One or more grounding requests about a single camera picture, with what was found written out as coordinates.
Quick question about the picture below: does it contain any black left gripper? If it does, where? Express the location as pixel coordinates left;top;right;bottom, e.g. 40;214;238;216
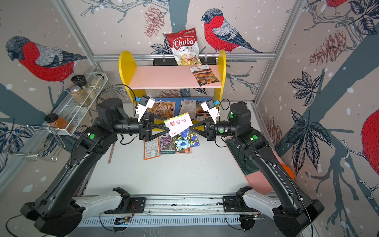
112;112;169;142

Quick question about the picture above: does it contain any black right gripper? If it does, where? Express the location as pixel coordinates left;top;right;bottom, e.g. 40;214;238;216
190;117;241;143

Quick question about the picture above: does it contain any orange white seed bag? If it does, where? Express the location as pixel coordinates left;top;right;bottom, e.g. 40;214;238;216
144;138;161;161

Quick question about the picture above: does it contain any purple flower seed bag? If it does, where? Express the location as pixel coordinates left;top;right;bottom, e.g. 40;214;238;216
159;135;177;155

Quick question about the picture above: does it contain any blue flower seed bag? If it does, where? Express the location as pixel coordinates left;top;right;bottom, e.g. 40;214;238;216
164;113;200;152

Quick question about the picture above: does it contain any market stall seed bag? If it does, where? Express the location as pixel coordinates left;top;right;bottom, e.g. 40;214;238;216
176;147;191;154

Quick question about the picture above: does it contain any orange flower seed bag top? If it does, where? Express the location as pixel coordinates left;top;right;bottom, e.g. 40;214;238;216
190;65;219;87

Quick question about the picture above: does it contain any orange flower seed bag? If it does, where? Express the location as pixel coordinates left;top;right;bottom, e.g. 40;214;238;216
195;101;212;121
190;65;219;87

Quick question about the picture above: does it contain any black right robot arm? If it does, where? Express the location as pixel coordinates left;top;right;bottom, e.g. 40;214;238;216
190;100;324;237

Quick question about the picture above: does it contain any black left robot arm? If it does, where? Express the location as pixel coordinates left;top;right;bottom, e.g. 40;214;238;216
20;98;169;237

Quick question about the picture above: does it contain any orange flower seed bag lower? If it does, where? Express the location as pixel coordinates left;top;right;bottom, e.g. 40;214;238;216
195;101;212;121

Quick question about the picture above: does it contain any market stall bag lower left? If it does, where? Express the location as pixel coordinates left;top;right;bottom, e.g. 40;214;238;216
147;101;161;117

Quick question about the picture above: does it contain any white text seed bag lower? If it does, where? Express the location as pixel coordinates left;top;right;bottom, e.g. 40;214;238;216
179;100;197;119

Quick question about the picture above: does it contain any yellow two-tier shelf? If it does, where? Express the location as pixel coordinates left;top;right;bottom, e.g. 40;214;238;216
118;50;227;101

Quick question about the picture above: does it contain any red Chuba chips bag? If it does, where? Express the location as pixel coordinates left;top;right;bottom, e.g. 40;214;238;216
166;28;201;66

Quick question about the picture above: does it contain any clear spice jar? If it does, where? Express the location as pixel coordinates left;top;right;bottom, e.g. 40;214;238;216
90;74;104;89

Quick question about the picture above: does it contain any silver lid spice jar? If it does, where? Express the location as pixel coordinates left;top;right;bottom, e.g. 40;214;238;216
69;85;91;107

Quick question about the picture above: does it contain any black lid spice jar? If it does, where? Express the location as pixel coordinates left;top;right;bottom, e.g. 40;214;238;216
71;75;96;100

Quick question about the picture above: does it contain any orange sauce jar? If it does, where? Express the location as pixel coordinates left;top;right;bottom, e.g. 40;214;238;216
44;113;74;132

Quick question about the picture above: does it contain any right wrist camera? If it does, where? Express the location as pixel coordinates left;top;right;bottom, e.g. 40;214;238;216
201;99;220;124

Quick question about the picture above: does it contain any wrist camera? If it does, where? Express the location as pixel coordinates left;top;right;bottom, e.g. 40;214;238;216
201;99;220;124
136;95;156;122

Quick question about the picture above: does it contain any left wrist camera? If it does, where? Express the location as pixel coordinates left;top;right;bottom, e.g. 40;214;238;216
136;95;156;122

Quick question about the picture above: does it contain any silver fork pink handle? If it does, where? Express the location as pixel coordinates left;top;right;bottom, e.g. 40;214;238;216
108;142;115;164

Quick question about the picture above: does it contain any black wall bracket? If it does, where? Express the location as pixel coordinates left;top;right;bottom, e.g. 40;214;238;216
153;57;217;66

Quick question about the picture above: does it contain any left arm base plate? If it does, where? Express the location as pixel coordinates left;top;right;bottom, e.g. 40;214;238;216
104;197;146;214

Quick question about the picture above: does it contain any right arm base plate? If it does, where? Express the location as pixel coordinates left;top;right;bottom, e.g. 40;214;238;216
221;196;261;214

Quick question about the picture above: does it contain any white wire spice rack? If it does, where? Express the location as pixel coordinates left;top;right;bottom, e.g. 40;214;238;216
44;72;108;136

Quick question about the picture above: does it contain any chrome wire hook rack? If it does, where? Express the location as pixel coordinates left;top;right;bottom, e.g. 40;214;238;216
1;124;66;166

